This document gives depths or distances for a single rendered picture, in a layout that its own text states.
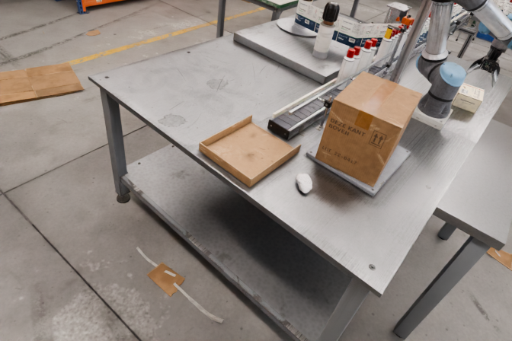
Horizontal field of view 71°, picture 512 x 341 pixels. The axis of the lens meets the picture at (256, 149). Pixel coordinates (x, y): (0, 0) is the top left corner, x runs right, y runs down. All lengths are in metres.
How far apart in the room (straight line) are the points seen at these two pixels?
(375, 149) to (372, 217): 0.23
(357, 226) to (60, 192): 1.80
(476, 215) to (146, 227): 1.62
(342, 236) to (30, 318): 1.43
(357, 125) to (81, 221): 1.63
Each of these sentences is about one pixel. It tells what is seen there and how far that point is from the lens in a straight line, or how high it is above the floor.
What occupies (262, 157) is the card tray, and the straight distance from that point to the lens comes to 1.36.
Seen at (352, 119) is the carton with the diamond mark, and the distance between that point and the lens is 1.25.
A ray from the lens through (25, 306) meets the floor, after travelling 2.06.
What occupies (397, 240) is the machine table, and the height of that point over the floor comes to 0.83.
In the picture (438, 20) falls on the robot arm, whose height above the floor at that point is 1.28.
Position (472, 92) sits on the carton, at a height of 0.90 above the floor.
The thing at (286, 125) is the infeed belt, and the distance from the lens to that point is 1.48.
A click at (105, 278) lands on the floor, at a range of 2.03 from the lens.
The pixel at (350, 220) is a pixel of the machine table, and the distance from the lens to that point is 1.25.
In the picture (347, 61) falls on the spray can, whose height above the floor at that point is 1.04.
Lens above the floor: 1.71
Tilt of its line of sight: 39 degrees down
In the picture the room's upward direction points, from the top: 10 degrees clockwise
